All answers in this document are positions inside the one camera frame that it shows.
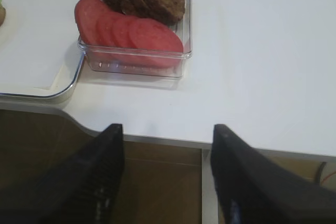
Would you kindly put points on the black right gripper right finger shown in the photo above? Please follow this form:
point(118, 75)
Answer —
point(252, 189)

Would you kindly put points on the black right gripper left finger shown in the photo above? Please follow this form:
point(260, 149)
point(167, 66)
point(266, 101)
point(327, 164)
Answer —
point(81, 189)

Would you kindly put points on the red tomato slice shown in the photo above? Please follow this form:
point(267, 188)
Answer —
point(120, 31)
point(87, 14)
point(149, 34)
point(104, 27)

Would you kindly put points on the clear plastic meat container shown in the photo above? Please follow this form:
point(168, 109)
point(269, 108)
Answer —
point(116, 59)

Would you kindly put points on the white serving tray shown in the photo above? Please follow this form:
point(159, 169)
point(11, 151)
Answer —
point(39, 51)

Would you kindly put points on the white tray liner paper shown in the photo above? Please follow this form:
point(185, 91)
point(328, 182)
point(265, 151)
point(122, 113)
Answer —
point(31, 37)

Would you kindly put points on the bottom burger bun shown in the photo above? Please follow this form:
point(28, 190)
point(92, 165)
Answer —
point(2, 14)

